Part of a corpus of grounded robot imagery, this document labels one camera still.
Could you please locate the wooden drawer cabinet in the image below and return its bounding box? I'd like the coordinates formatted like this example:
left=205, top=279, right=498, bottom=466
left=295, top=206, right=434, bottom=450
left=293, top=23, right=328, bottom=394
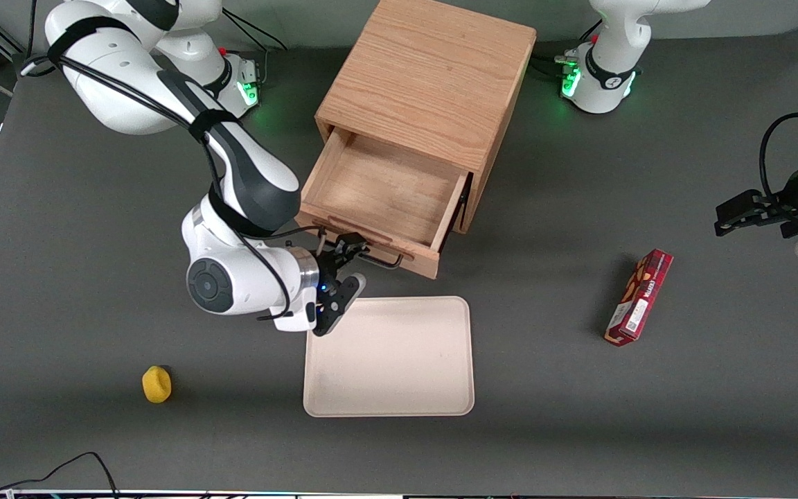
left=314, top=0, right=538, bottom=235

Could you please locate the black metal drawer handle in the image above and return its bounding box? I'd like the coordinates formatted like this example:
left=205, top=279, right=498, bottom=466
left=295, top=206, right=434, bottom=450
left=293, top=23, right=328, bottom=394
left=316, top=232, right=405, bottom=270

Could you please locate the black cable on table edge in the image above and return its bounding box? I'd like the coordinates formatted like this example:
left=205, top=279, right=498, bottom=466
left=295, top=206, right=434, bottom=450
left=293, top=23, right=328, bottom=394
left=0, top=451, right=121, bottom=499

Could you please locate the black cable at right-arm base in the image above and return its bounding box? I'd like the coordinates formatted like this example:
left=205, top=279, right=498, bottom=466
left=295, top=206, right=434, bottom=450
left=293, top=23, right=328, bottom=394
left=221, top=7, right=289, bottom=53

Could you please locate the wooden drawer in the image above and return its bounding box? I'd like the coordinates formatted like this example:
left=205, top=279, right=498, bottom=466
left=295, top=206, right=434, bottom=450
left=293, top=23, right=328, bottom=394
left=294, top=128, right=472, bottom=280

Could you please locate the black cable at left-arm base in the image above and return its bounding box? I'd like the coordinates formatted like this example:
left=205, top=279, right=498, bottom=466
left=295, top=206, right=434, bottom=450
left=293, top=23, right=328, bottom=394
left=529, top=19, right=602, bottom=78

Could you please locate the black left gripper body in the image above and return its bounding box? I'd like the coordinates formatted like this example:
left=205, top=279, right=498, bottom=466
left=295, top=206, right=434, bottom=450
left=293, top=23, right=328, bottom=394
left=763, top=156, right=798, bottom=240

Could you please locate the yellow toy fruit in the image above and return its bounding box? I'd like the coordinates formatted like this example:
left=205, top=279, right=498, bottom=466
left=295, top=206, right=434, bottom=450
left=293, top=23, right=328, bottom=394
left=141, top=365, right=173, bottom=405

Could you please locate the beige plastic tray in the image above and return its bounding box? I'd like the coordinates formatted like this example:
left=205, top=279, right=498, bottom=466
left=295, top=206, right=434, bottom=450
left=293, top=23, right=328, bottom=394
left=303, top=296, right=475, bottom=418

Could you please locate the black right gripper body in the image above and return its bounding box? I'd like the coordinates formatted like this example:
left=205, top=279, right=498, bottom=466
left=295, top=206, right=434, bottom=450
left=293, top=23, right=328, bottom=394
left=314, top=249, right=344, bottom=323

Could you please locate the red snack box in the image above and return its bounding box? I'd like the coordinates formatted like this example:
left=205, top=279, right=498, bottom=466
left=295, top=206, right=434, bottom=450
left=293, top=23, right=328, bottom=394
left=604, top=248, right=675, bottom=348

